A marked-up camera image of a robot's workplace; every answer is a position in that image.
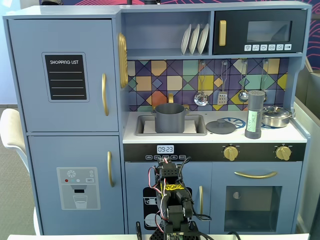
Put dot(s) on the steel skimmer spoon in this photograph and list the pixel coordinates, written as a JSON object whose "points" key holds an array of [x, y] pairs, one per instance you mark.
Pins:
{"points": [[201, 99]]}

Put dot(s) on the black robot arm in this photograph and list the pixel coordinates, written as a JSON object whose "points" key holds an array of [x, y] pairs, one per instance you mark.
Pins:
{"points": [[175, 215]]}

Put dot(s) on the black shopping list board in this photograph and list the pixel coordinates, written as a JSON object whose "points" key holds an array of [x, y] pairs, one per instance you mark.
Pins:
{"points": [[66, 77]]}

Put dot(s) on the blue fridge door with chalkboard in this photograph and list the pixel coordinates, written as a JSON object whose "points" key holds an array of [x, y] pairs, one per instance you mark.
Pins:
{"points": [[30, 75]]}

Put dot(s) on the gold stove knob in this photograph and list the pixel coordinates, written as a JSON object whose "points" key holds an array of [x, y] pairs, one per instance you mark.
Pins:
{"points": [[283, 153], [230, 153]]}

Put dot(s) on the gray plastic pot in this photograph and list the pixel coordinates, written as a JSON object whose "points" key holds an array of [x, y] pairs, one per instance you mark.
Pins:
{"points": [[170, 120]]}

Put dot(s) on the blue fridge door with dispenser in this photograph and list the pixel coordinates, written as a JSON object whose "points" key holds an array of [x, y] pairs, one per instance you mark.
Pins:
{"points": [[50, 155]]}

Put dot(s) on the gray salt shaker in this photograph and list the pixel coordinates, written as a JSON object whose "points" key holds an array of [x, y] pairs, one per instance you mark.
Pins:
{"points": [[255, 100]]}

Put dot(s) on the steel slotted spatula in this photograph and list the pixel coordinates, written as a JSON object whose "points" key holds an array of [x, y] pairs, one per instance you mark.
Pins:
{"points": [[222, 98]]}

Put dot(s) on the black toy microwave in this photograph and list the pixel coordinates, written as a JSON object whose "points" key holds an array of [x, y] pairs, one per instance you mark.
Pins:
{"points": [[235, 30]]}

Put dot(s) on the gray pot lid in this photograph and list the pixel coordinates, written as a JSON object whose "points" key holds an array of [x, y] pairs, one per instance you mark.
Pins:
{"points": [[220, 127]]}

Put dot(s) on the gold toy faucet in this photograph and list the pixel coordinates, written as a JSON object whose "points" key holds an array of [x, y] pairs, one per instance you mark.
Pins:
{"points": [[170, 98]]}

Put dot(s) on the gray toy sink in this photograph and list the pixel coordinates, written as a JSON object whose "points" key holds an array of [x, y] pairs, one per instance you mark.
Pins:
{"points": [[200, 125]]}

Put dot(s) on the white toy plate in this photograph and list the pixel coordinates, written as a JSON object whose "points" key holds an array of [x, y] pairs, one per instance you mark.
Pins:
{"points": [[194, 40], [203, 38], [185, 40]]}

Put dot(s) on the blue oven door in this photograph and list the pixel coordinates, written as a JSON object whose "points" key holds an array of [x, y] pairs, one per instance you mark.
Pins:
{"points": [[220, 175]]}

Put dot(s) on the blue toy kitchen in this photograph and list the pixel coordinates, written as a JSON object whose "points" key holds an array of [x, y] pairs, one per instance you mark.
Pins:
{"points": [[162, 32]]}

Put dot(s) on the blue cabinet door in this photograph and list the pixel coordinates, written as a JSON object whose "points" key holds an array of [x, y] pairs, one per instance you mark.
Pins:
{"points": [[132, 180]]}

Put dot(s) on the white chair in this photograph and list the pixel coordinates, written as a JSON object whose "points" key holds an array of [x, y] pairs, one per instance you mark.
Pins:
{"points": [[12, 130]]}

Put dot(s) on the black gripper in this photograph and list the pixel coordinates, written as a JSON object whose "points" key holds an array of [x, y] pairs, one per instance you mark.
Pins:
{"points": [[167, 163]]}

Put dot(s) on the steel pot with lid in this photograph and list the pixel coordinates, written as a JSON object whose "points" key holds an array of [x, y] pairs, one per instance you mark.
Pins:
{"points": [[277, 116]]}

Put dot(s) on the steel hanging utensil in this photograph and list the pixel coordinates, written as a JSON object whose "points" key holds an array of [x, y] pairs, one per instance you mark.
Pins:
{"points": [[264, 75]]}

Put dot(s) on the steel ladle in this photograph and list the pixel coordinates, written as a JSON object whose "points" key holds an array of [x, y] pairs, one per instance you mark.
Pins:
{"points": [[242, 96]]}

